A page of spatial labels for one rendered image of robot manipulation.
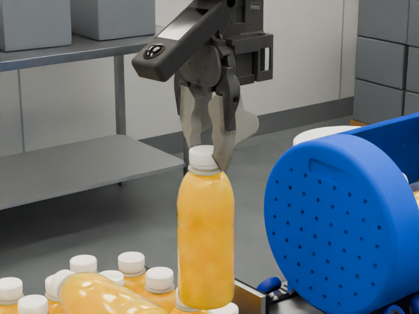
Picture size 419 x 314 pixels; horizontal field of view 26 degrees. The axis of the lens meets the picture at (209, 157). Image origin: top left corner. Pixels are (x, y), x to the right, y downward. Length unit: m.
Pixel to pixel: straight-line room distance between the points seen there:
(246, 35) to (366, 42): 4.50
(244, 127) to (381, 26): 4.41
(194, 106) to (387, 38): 4.40
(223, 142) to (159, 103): 4.22
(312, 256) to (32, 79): 3.45
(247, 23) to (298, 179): 0.47
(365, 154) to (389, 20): 4.02
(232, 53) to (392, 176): 0.45
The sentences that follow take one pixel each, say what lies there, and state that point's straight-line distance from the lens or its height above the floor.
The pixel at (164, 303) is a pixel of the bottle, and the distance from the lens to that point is 1.28.
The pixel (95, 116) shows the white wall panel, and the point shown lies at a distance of 5.01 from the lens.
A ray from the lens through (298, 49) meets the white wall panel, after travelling 5.82.
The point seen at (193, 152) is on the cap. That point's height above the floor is 1.32.
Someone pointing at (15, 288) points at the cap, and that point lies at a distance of 1.27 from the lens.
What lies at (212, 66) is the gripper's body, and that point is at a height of 1.43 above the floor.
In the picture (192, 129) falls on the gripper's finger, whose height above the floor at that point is 1.34.
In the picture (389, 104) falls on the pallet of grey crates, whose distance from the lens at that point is 5.45.
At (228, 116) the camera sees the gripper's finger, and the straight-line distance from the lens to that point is 0.99.
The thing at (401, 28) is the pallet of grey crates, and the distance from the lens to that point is 5.32.
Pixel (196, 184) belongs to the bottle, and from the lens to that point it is 1.03.
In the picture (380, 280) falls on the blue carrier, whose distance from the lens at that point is 1.38.
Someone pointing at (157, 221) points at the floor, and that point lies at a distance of 4.40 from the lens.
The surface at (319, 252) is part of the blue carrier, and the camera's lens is 1.45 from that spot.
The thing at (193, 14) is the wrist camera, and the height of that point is 1.48.
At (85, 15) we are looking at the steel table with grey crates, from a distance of 4.15.
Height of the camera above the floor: 1.63
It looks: 18 degrees down
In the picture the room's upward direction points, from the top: straight up
